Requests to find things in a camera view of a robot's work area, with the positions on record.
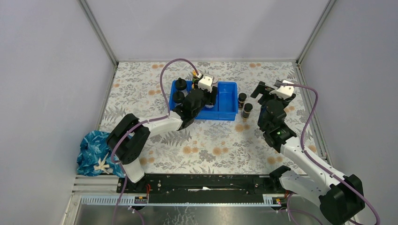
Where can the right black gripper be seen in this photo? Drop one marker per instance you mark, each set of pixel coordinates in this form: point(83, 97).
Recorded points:
point(262, 88)

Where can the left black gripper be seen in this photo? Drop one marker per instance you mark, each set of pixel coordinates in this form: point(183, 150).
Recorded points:
point(210, 96)

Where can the yellow cap sauce bottle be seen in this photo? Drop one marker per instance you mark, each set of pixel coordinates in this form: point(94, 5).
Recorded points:
point(195, 79)

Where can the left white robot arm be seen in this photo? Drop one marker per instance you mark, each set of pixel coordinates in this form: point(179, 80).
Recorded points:
point(131, 134)

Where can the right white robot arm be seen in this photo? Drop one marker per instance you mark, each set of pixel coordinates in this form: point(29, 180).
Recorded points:
point(338, 196)

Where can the rear small dark spice bottle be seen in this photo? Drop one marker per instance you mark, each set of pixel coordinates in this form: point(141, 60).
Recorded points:
point(241, 100)

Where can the small dark spice bottle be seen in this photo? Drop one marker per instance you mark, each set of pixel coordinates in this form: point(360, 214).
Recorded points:
point(241, 100)
point(247, 110)

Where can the front small dark spice bottle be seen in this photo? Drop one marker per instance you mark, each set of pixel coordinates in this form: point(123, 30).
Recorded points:
point(247, 110)

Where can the blue plastic divided bin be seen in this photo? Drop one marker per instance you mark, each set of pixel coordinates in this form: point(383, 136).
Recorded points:
point(226, 106)

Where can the floral table mat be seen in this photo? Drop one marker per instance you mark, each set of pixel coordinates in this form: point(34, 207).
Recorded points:
point(206, 146)

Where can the blue patterned cloth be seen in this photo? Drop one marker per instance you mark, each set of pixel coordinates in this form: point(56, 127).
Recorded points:
point(94, 157)

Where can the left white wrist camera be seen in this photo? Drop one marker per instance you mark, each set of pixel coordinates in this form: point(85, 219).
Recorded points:
point(205, 83)

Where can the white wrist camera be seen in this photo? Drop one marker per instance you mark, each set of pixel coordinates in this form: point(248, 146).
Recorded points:
point(284, 89)
point(205, 83)

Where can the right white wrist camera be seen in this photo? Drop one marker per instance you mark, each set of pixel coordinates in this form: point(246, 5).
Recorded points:
point(284, 89)

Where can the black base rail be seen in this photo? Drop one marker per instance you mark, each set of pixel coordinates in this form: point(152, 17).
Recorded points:
point(202, 187)

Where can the slotted cable duct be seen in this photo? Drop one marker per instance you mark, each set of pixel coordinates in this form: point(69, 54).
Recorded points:
point(141, 201)

